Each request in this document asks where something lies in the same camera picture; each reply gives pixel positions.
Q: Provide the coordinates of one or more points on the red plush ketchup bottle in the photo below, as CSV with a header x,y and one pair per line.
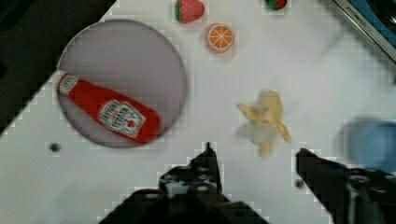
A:
x,y
112,110

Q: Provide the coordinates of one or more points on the orange slice toy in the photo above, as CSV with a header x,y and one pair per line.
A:
x,y
219,37

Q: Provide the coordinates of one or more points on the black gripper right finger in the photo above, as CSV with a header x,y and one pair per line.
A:
x,y
350,195

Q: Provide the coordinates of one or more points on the plush strawberry with green top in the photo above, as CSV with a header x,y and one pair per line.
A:
x,y
187,11

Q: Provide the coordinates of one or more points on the blue plastic cup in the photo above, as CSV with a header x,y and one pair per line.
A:
x,y
372,144

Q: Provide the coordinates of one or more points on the small red strawberry toy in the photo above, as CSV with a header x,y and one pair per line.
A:
x,y
276,4

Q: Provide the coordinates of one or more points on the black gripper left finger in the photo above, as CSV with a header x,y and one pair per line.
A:
x,y
186,194

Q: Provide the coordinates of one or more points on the round grey plate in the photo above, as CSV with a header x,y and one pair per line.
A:
x,y
134,59

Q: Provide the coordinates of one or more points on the yellow plush peeled banana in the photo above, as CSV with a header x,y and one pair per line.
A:
x,y
266,123

